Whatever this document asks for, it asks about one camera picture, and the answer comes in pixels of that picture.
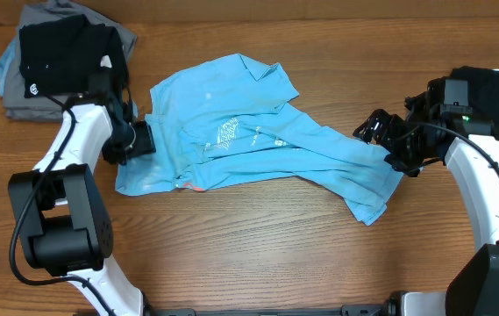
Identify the light blue folded garment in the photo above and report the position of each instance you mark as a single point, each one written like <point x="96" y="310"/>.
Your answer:
<point x="5" y="62"/>

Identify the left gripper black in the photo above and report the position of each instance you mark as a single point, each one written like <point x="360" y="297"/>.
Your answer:
<point x="145" y="144"/>

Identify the grey folded garment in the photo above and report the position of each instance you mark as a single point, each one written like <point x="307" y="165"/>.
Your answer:
<point x="39" y="108"/>

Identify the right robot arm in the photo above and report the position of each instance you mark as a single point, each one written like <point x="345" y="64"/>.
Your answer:
<point x="442" y="126"/>

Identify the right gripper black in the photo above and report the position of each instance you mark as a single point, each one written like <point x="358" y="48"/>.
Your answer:
<point x="397" y="143"/>

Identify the black folded shirt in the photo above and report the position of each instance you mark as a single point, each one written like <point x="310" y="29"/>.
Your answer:
<point x="59" y="56"/>

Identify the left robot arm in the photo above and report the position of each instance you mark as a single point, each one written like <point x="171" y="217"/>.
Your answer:
<point x="63" y="232"/>

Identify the light blue t-shirt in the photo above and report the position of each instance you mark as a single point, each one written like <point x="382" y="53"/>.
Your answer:
<point x="231" y="121"/>

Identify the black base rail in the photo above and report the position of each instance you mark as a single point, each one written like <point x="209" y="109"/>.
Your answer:
<point x="271" y="311"/>

